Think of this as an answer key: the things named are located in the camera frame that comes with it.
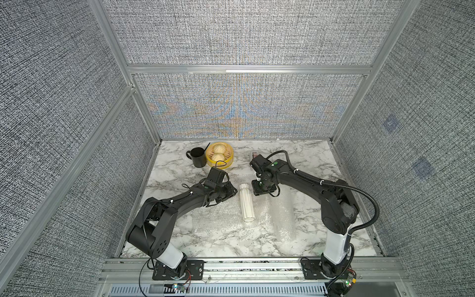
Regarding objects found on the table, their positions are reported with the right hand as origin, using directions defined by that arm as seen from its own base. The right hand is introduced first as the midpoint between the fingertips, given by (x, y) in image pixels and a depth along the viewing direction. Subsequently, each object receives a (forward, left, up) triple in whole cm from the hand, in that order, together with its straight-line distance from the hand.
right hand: (257, 187), depth 89 cm
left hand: (-1, +8, -1) cm, 8 cm away
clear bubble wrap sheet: (-13, -8, -1) cm, 15 cm away
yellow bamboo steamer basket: (0, +16, +18) cm, 24 cm away
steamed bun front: (+20, +20, -2) cm, 28 cm away
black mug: (+20, +31, -1) cm, 36 cm away
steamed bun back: (+26, +19, -2) cm, 32 cm away
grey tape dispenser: (+24, -1, -4) cm, 24 cm away
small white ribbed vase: (-6, +5, -3) cm, 8 cm away
